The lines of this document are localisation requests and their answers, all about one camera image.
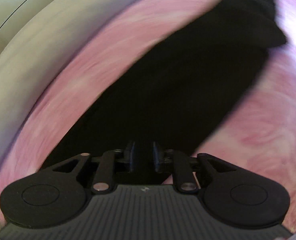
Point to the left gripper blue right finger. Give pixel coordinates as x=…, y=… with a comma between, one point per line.
x=178, y=165

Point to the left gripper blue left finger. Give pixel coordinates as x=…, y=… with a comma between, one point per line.
x=114, y=163

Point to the black trousers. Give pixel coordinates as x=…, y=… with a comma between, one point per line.
x=180, y=91

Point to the pink rose bed blanket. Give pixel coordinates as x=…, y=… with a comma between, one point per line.
x=259, y=136

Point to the grey striped duvet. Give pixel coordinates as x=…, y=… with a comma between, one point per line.
x=38, y=54

